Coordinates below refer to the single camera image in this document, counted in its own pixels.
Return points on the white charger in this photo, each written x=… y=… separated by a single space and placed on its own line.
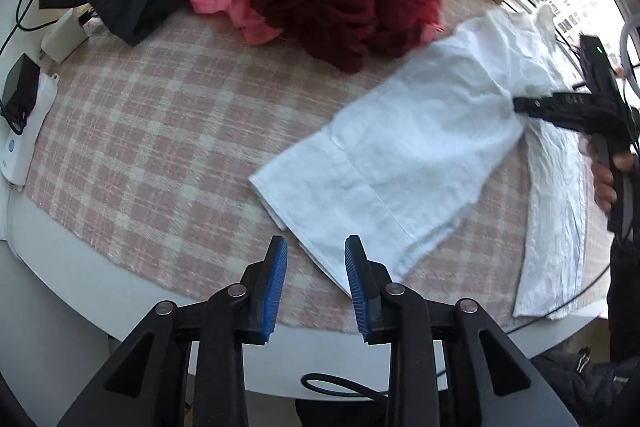
x=62 y=39

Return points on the white power strip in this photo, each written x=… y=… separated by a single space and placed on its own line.
x=32 y=142

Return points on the small black charger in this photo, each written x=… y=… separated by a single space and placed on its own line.
x=20 y=89

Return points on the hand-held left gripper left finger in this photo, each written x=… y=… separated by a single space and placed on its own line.
x=272 y=292

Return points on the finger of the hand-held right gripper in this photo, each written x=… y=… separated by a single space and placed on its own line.
x=532 y=107

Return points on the pink plaid tablecloth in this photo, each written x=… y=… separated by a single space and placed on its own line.
x=150 y=132

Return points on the white shirt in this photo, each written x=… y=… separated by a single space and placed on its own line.
x=425 y=132

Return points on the person's right forearm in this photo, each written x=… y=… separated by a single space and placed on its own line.
x=625 y=297

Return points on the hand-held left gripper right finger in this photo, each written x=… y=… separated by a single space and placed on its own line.
x=357 y=292

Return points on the person's right hand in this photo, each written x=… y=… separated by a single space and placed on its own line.
x=602 y=187

